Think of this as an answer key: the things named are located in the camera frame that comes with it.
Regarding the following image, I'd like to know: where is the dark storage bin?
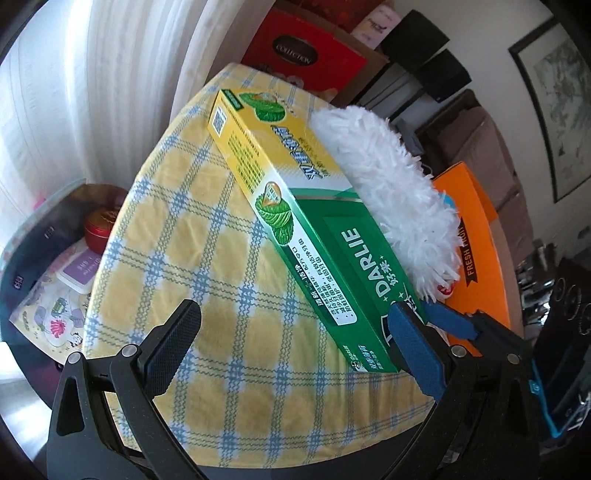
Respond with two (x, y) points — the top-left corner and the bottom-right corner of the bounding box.
(0, 185), (134, 370)

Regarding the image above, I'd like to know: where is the small white paper bag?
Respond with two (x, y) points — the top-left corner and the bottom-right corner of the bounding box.
(353, 9), (402, 49)

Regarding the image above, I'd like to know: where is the red gift box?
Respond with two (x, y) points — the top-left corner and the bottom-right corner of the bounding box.
(241, 8), (370, 93)

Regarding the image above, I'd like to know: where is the framed painting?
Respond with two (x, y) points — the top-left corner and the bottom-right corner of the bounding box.
(508, 18), (591, 204)

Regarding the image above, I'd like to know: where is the illustrated paper sheet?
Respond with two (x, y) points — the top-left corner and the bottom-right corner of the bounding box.
(9, 270), (93, 365)

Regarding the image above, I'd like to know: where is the purple flat box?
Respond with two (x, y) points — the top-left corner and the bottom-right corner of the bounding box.
(58, 249), (100, 294)

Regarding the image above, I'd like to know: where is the black speaker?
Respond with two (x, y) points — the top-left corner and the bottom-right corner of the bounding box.
(381, 10), (451, 61)
(418, 48), (472, 103)

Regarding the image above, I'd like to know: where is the yellow blue checked tablecloth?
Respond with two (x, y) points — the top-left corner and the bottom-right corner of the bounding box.
(83, 62), (437, 464)

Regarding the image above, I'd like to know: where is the green yellow toothpaste box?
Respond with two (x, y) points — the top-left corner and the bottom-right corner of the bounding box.
(206, 88), (428, 374)

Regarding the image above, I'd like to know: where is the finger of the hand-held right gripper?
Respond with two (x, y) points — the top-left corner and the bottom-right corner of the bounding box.
(425, 302), (532, 361)

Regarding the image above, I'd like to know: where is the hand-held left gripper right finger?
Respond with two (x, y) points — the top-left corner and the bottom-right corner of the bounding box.
(387, 302), (541, 480)

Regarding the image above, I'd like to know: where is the red round tin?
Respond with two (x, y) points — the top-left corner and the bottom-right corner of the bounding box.
(84, 209), (122, 254)

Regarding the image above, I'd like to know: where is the white fluffy duster head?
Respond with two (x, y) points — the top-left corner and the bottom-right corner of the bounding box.
(309, 105), (464, 303)

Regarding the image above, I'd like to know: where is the white curtain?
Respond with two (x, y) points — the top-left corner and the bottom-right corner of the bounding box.
(0, 0), (282, 259)

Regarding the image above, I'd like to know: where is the dark red gift bag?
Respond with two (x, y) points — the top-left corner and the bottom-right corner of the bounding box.
(318, 0), (384, 33)

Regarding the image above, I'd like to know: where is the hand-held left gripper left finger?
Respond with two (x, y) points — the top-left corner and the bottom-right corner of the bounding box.
(46, 299), (202, 480)

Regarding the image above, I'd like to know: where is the orange cardboard box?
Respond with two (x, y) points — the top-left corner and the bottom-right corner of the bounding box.
(431, 161), (513, 352)

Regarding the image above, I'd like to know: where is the brown sofa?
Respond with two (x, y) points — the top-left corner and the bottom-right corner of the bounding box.
(425, 90), (536, 241)

